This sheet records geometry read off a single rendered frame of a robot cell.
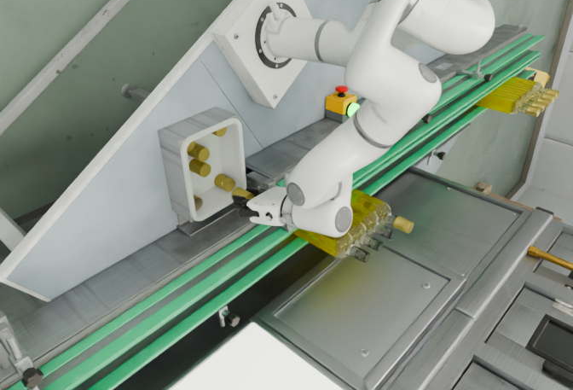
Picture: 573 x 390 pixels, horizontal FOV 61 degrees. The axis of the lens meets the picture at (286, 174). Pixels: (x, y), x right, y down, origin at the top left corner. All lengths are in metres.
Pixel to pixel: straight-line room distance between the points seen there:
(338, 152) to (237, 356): 0.58
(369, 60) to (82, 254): 0.75
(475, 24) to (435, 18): 0.06
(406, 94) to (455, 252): 0.90
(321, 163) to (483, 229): 0.94
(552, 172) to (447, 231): 6.13
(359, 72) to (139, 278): 0.69
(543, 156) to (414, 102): 6.94
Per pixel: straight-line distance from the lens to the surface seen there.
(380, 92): 0.72
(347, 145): 0.80
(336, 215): 0.91
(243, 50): 1.15
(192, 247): 1.19
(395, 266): 1.41
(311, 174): 0.82
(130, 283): 1.14
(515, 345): 1.36
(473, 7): 0.78
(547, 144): 7.56
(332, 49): 1.06
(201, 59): 1.15
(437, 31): 0.76
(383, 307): 1.30
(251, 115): 1.31
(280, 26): 1.17
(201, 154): 1.14
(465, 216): 1.71
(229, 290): 1.20
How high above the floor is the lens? 1.63
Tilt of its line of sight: 36 degrees down
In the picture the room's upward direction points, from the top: 115 degrees clockwise
